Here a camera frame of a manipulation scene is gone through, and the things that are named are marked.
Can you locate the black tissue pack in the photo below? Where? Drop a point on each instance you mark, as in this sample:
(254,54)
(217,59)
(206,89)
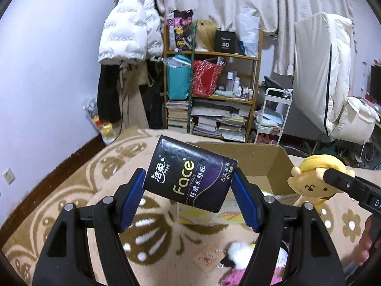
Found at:
(187,175)

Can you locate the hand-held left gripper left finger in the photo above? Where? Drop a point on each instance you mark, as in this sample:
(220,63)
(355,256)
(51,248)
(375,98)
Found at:
(131,204)

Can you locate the beige flower-patterned blanket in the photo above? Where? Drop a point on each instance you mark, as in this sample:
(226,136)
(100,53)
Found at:
(74,184)

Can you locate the white trolley cart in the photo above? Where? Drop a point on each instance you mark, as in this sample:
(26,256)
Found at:
(275,110)

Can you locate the purple printed bag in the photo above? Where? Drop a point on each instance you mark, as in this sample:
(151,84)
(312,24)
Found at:
(180,31)

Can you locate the teal bag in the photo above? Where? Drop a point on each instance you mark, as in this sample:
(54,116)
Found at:
(177,79)

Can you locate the yellow plush toy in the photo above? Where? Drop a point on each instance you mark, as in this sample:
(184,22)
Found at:
(309,184)

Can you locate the beige coat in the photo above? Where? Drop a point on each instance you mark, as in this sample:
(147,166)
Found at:
(134,101)

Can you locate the wooden shelf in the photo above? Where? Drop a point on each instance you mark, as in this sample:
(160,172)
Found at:
(256,77)

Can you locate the white folded duvet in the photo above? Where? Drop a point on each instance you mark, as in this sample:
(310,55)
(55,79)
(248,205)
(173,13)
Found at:
(315,65)

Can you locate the black gift box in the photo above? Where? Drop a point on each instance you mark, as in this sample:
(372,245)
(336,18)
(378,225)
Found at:
(225,43)

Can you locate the white fluffy pompom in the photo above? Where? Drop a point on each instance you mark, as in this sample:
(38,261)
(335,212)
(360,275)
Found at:
(239,251)

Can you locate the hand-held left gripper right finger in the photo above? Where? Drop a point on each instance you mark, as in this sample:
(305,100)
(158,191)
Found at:
(244,204)

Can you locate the red gift bag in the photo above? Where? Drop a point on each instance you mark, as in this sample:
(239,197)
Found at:
(205,77)

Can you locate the cardboard box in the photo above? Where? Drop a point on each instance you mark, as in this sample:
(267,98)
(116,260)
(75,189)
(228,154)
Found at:
(268,166)

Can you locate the pink plush toy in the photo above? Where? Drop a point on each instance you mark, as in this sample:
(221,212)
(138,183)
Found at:
(238,274)

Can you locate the pile of magazines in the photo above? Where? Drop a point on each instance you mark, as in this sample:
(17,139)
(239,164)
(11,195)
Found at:
(218,122)

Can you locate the white puffer jacket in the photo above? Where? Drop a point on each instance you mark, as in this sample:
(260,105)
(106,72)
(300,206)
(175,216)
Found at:
(128,26)

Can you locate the blond wig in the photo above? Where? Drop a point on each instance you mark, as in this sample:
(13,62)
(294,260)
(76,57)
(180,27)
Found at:
(205,35)

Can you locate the person's right hand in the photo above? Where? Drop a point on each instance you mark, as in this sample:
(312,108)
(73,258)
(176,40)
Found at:
(365,248)

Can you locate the clear bag with yellow toys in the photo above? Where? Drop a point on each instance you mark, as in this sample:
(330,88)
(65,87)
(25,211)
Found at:
(102,123)

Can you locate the stack of books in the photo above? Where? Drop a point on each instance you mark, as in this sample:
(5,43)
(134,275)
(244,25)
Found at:
(177,114)

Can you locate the black coat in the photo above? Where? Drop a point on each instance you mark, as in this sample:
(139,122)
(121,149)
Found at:
(110,92)

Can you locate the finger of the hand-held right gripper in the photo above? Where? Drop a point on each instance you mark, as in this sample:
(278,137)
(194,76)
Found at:
(339,180)

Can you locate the clear plastic bag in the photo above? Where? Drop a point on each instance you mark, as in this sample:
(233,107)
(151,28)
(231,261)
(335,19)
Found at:
(248,32)

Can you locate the white patterned curtain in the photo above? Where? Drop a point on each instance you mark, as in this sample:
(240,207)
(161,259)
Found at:
(268,3)

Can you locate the white wall outlet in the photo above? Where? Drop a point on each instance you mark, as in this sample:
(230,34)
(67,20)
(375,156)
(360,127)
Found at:
(9,176)

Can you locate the beige paper tag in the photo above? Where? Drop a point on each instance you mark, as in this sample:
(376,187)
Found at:
(207,256)

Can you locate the group of cosmetic bottles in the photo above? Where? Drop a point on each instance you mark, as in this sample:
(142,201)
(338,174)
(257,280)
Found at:
(238,86)

